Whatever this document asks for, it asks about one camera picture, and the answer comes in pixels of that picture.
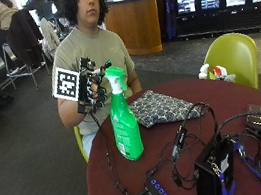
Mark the lime green chair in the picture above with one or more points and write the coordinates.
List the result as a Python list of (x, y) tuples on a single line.
[(235, 58)]

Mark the patterned grey cloth pouch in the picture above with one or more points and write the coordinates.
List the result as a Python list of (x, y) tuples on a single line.
[(159, 107)]

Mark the white and red soft toy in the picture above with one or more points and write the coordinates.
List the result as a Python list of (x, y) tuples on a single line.
[(219, 72)]

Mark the black hub with blue lights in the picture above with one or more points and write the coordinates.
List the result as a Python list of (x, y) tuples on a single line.
[(157, 192)]

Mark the dark jacket on stool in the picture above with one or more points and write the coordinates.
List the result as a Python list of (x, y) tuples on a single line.
[(25, 38)]

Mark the green spray bottle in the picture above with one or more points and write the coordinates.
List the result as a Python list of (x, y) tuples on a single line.
[(125, 125)]

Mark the the person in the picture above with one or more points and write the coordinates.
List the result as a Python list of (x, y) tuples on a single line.
[(94, 46)]

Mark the white cube of black markers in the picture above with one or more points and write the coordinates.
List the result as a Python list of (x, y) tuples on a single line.
[(66, 83)]

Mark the lime green seat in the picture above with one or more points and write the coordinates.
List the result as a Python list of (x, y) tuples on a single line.
[(80, 143)]

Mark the metal bar stool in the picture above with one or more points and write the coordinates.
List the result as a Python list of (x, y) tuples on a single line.
[(19, 71)]

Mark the black inline adapter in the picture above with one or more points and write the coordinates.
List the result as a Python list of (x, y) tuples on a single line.
[(179, 142)]

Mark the wooden counter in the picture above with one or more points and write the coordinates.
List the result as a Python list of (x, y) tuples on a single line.
[(136, 22)]

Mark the black electronics box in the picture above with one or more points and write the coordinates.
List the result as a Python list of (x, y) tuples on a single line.
[(211, 171)]

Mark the small black device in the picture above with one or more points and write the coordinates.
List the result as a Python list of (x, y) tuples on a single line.
[(257, 121)]

